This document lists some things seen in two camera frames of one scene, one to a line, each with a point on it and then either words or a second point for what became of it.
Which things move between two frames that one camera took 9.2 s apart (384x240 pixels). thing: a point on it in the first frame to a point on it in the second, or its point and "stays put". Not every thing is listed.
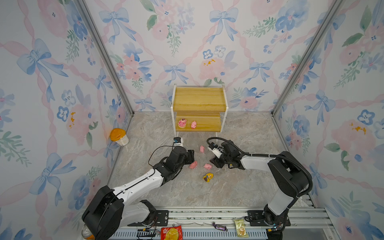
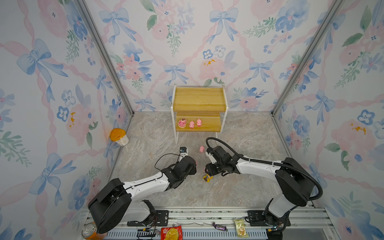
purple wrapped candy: x=219 y=227 stays put
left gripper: x=189 y=156 to x=193 y=170
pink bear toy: x=182 y=123 stays put
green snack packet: x=240 y=226 stays put
